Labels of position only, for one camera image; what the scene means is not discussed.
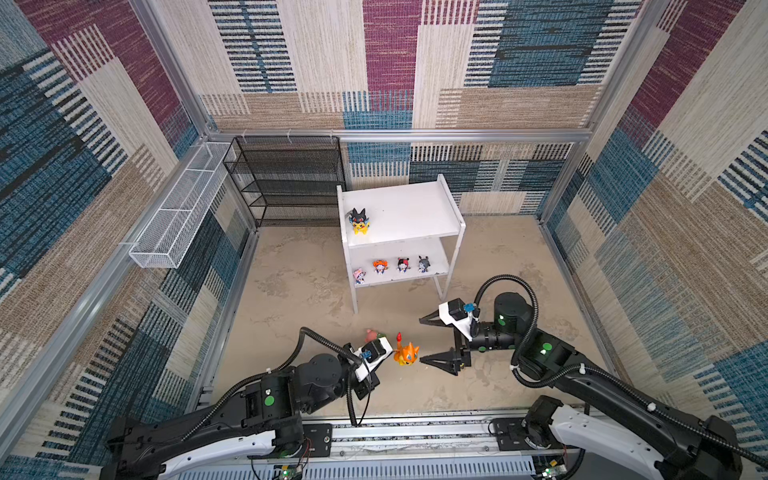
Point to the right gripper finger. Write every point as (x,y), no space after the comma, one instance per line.
(437,319)
(450,361)

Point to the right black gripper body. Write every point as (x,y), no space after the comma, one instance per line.
(462,348)

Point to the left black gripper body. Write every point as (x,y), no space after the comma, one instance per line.
(365,386)

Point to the orange yellow Pokemon figure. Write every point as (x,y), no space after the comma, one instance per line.
(405,354)

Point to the grey hood Doraemon figure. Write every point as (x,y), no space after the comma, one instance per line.
(424,264)

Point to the red hat Doraemon figure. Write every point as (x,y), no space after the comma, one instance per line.
(403,265)

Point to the orange crab hood Doraemon figure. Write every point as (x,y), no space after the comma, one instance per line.
(380,266)

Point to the pink hood Doraemon figure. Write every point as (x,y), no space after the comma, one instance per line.
(359,276)

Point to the black blue Luxray figure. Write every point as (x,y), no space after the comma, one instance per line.
(359,221)

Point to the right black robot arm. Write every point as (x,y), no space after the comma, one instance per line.
(640,433)

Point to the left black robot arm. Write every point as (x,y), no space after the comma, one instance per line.
(260,416)

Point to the white two-tier shelf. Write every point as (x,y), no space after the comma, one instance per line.
(406,221)

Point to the pink green cactus figure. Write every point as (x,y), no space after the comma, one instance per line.
(373,335)

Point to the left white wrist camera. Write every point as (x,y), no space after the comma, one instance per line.
(372,355)

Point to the aluminium mounting rail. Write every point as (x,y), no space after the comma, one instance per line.
(448,447)

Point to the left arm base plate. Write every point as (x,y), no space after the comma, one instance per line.
(311,440)

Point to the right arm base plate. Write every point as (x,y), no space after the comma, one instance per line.
(517,434)

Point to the black wire mesh rack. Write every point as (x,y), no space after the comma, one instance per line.
(288,181)

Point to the white wire mesh basket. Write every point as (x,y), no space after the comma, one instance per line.
(166,239)

